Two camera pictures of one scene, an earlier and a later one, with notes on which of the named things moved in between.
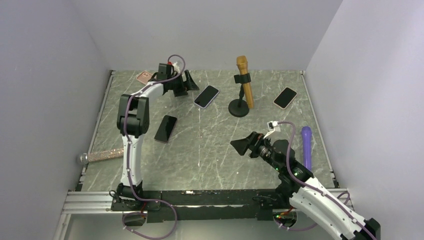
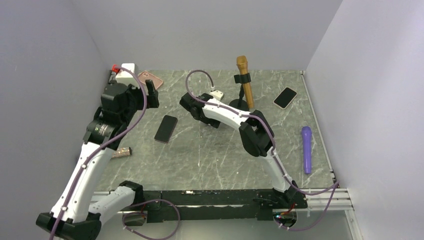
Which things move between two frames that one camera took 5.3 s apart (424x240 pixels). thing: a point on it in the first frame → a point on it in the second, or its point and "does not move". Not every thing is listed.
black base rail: x=167 y=205 does not move
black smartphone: x=166 y=129 does not move
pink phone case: x=144 y=77 does not move
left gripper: x=189 y=85 → x=152 y=101
